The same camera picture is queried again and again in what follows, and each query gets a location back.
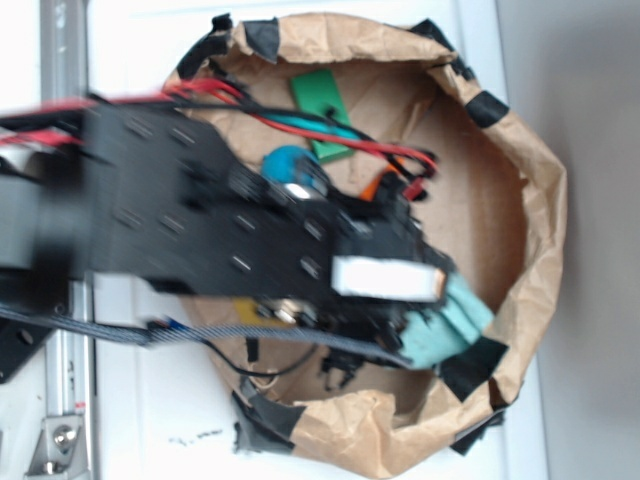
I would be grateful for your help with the white box on gripper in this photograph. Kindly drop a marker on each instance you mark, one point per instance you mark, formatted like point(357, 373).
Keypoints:
point(387, 279)

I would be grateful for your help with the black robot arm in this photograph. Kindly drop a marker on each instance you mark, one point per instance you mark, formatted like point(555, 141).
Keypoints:
point(146, 191)

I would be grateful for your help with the light blue cloth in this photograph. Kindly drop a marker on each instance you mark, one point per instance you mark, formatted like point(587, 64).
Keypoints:
point(432, 336)

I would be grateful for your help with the blue rubber ball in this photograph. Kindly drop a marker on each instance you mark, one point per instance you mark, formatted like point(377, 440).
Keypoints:
point(292, 164)

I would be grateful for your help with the aluminium rail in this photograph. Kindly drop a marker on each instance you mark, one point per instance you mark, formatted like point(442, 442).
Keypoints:
point(70, 358)

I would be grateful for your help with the orange toy carrot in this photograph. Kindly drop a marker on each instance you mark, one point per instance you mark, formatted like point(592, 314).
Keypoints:
point(369, 192)

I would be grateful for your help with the brown paper bag basin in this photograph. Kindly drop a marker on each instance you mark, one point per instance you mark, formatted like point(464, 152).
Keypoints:
point(498, 208)

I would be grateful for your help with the metal corner bracket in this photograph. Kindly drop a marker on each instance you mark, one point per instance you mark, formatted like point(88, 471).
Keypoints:
point(61, 450)

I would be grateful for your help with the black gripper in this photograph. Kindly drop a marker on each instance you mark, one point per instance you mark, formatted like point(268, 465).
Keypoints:
point(381, 230)

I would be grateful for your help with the yellow sponge piece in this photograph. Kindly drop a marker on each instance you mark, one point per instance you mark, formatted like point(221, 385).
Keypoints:
point(254, 314)

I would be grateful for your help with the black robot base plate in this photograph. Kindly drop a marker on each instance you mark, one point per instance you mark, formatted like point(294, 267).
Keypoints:
point(20, 341)

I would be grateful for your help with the green rectangular block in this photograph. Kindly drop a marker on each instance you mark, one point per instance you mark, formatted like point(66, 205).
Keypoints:
point(317, 93)

